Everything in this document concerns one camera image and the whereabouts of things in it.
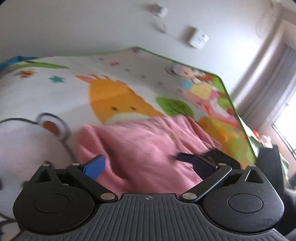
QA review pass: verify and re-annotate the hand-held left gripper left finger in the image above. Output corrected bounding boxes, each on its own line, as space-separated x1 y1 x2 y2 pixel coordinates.
35 154 118 203

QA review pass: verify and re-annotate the blue cloth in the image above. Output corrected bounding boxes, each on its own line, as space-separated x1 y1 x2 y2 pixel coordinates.
0 56 38 71

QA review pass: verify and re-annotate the white cable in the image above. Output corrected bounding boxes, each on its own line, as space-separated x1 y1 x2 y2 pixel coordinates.
159 16 189 41

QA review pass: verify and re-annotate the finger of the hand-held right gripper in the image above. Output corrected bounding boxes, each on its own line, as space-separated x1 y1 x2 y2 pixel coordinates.
175 148 241 171

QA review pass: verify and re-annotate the pink ribbed garment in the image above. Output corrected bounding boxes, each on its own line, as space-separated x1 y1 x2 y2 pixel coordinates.
76 115 223 194

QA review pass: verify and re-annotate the grey curtain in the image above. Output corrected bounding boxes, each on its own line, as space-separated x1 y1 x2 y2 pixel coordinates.
231 43 296 130

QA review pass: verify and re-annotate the white wall box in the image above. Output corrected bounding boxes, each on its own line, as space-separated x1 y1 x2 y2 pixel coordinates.
188 26 210 49

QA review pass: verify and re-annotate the window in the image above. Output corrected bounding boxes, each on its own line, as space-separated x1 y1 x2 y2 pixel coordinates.
272 104 296 163

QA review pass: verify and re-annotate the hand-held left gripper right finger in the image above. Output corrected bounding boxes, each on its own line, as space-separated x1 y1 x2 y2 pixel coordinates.
180 155 267 203

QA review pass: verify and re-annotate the cartoon printed play mat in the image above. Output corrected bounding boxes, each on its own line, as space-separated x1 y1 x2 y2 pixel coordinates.
0 46 258 241

